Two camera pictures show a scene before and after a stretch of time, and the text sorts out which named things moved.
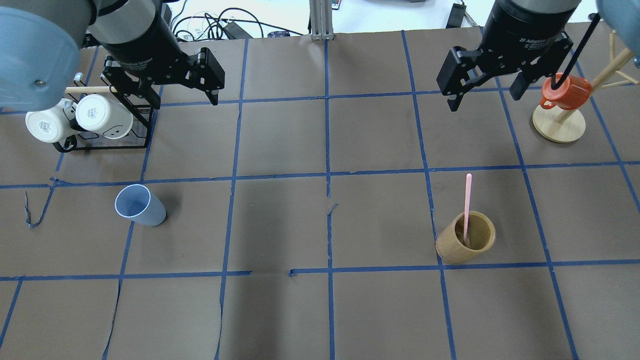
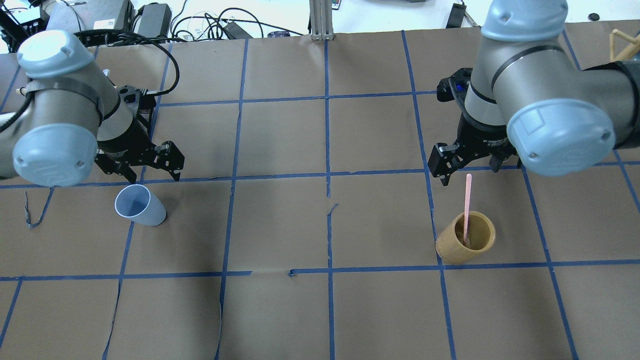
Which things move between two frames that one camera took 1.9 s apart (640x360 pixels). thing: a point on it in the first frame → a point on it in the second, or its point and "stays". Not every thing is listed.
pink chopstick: [467, 206] stays
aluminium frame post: [321, 19] stays
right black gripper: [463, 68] → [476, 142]
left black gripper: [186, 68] → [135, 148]
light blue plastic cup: [137, 203] stays
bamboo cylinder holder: [449, 246] stays
